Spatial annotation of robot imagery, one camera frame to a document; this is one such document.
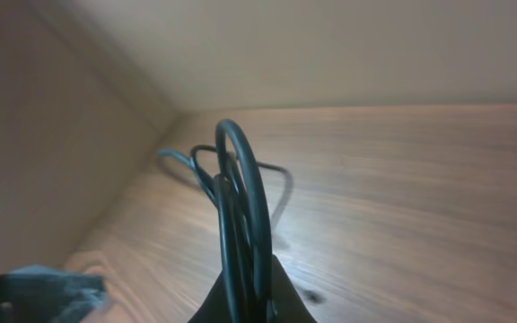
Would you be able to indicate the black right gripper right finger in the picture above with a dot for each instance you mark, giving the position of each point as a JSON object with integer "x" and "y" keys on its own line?
{"x": 287, "y": 305}

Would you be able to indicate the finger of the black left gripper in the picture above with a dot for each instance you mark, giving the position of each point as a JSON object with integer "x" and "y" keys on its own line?
{"x": 40, "y": 294}

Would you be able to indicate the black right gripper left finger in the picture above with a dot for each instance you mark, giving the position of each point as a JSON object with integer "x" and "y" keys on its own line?
{"x": 222, "y": 304}

